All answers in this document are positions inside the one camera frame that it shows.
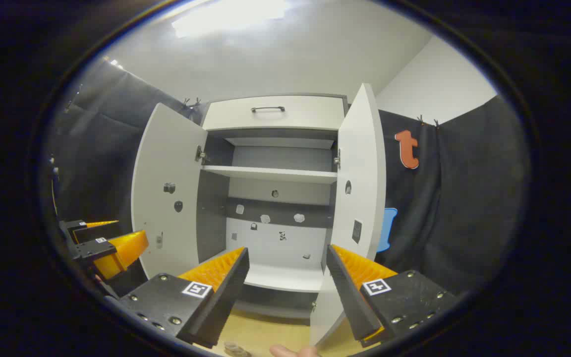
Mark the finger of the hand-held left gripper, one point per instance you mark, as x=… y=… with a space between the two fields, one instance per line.
x=117 y=250
x=85 y=232

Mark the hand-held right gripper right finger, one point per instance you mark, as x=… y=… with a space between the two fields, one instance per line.
x=350 y=297

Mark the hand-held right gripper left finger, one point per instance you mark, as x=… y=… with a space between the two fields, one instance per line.
x=221 y=302

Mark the white cabinet door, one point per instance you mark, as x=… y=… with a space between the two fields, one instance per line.
x=166 y=148
x=362 y=148

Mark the white cabinet shelf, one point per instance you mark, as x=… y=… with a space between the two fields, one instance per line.
x=270 y=174
x=285 y=277

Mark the white cabinet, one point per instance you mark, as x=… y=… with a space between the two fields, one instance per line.
x=213 y=223

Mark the white cabinet drawer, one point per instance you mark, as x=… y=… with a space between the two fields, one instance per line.
x=305 y=116

